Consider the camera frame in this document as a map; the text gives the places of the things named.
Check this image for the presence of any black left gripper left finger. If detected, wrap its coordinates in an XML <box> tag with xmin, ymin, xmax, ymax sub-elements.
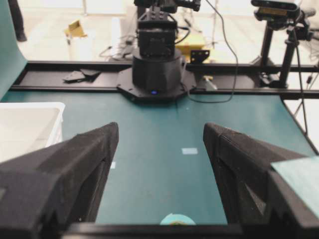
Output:
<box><xmin>0</xmin><ymin>122</ymin><xmax>119</xmax><ymax>239</ymax></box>

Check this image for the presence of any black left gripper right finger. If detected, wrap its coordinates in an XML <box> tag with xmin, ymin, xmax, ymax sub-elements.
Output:
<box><xmin>203</xmin><ymin>123</ymin><xmax>319</xmax><ymax>239</ymax></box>

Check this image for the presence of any teal tape roll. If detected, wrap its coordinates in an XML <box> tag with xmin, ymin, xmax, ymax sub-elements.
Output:
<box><xmin>160</xmin><ymin>213</ymin><xmax>196</xmax><ymax>226</ymax></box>

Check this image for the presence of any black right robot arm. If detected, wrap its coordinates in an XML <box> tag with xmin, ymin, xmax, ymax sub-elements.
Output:
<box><xmin>117</xmin><ymin>0</ymin><xmax>200</xmax><ymax>102</ymax></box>

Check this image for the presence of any white plastic basket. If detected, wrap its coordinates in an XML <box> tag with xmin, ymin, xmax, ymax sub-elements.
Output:
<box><xmin>0</xmin><ymin>102</ymin><xmax>65</xmax><ymax>163</ymax></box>

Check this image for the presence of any small tape marker left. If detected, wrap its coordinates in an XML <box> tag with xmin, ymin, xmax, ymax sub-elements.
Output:
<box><xmin>110</xmin><ymin>162</ymin><xmax>116</xmax><ymax>169</ymax></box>

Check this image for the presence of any small tape marker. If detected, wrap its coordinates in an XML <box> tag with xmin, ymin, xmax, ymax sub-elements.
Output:
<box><xmin>181</xmin><ymin>148</ymin><xmax>198</xmax><ymax>155</ymax></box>
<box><xmin>110</xmin><ymin>162</ymin><xmax>116</xmax><ymax>169</ymax></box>

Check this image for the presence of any small tape marker right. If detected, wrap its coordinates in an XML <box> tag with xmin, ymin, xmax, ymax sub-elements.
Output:
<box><xmin>181</xmin><ymin>148</ymin><xmax>198</xmax><ymax>155</ymax></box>

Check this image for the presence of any cardboard box on floor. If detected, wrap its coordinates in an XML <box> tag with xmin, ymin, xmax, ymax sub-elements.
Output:
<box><xmin>64</xmin><ymin>20</ymin><xmax>87</xmax><ymax>37</ymax></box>

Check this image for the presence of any yellow box on floor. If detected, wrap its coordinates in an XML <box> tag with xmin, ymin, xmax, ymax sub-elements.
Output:
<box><xmin>176</xmin><ymin>33</ymin><xmax>205</xmax><ymax>57</ymax></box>

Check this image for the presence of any black table frame rail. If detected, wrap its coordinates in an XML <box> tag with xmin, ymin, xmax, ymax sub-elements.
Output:
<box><xmin>10</xmin><ymin>61</ymin><xmax>319</xmax><ymax>102</ymax></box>

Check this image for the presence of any black camera on stand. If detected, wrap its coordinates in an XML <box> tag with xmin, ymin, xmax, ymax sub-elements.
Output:
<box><xmin>250</xmin><ymin>0</ymin><xmax>318</xmax><ymax>89</ymax></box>

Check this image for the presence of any black cable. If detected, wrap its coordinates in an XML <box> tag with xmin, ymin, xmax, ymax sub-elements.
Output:
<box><xmin>186</xmin><ymin>0</ymin><xmax>310</xmax><ymax>136</ymax></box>

